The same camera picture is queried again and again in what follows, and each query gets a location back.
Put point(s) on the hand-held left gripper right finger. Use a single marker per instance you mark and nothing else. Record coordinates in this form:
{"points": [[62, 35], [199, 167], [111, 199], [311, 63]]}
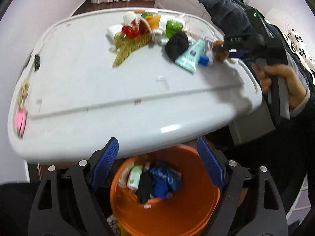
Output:
{"points": [[210, 163]]}

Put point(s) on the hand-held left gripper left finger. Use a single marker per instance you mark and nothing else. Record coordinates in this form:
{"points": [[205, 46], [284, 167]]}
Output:
{"points": [[105, 163]]}

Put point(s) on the white charger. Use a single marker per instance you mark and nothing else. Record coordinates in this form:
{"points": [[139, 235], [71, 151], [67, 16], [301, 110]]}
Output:
{"points": [[157, 36]]}

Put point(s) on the blue cube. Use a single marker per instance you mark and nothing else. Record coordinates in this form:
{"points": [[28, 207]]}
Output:
{"points": [[203, 60]]}

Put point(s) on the orange white stick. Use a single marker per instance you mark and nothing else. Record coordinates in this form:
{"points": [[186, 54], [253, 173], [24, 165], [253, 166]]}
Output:
{"points": [[140, 11]]}

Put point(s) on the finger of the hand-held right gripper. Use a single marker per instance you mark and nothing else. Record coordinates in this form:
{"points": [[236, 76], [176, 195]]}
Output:
{"points": [[238, 54], [240, 42]]}

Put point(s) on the white bottle cap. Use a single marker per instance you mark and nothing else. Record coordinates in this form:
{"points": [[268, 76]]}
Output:
{"points": [[129, 17]]}

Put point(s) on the doll sticker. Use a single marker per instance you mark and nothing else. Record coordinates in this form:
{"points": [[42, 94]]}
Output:
{"points": [[21, 118]]}

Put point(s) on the green white bottle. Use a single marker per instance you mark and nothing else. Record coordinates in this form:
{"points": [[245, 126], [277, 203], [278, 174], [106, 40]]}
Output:
{"points": [[134, 178]]}

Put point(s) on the blue plastic packet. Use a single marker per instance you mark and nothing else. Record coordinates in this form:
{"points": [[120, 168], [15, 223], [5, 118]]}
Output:
{"points": [[165, 177]]}

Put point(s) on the white packet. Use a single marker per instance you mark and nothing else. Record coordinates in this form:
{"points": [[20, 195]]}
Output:
{"points": [[123, 177]]}

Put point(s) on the black sock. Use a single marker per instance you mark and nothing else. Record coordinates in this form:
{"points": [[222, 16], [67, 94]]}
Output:
{"points": [[145, 189], [176, 45]]}

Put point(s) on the white box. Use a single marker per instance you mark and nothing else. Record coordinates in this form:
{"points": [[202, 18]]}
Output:
{"points": [[113, 31]]}

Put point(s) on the teal tube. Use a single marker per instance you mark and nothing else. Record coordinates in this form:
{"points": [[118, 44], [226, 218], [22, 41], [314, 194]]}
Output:
{"points": [[190, 56]]}

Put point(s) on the green cloth roll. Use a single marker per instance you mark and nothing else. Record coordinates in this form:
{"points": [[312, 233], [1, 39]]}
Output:
{"points": [[174, 27]]}

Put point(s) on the orange packet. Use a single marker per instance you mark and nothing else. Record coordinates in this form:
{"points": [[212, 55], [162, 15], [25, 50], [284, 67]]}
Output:
{"points": [[153, 21]]}

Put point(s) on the person's right forearm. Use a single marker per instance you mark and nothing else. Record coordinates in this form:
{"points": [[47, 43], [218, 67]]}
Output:
{"points": [[305, 120]]}

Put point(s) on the red pompom ornament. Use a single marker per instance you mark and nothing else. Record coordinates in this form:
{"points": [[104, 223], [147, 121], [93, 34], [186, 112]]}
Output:
{"points": [[129, 30]]}

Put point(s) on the white black printed blanket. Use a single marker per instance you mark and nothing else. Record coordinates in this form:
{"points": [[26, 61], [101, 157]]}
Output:
{"points": [[300, 46]]}

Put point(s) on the brown furry toy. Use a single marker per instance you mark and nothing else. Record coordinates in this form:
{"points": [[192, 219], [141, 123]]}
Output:
{"points": [[219, 53]]}

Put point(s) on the person's right hand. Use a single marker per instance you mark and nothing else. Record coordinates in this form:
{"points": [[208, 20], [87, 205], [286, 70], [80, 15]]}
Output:
{"points": [[292, 83]]}

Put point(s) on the orange plastic bucket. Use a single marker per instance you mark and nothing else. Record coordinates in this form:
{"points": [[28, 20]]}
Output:
{"points": [[172, 213]]}

